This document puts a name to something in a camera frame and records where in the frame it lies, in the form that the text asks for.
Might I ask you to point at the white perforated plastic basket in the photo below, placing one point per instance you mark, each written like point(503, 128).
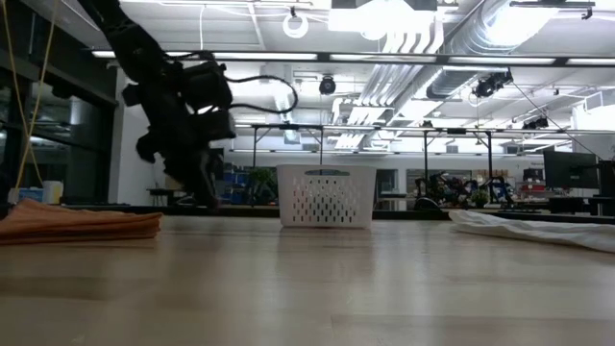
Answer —
point(288, 173)

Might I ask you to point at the white plastic bucket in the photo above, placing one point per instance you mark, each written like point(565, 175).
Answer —
point(54, 192)

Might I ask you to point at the black aluminium rig frame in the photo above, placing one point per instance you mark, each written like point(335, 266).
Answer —
point(384, 57)

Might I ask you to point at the orange folded cloth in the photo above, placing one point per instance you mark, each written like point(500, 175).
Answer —
point(72, 226)

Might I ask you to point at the white folded cloth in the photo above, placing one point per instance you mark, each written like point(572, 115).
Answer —
point(552, 233)

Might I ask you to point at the small potted plant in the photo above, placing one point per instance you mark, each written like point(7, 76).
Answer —
point(479, 197)

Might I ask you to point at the blue white cardboard box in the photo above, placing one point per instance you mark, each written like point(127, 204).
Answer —
point(26, 195)

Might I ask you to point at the black computer monitor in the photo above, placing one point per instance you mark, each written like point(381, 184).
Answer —
point(569, 168)

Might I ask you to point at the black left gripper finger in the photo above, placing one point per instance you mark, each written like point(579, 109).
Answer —
point(185, 175)
point(211, 178)

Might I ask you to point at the large green office plant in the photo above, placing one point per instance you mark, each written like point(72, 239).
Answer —
point(262, 178)

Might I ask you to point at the black frame clamp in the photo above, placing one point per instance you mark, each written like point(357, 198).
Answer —
point(426, 200)
point(183, 200)

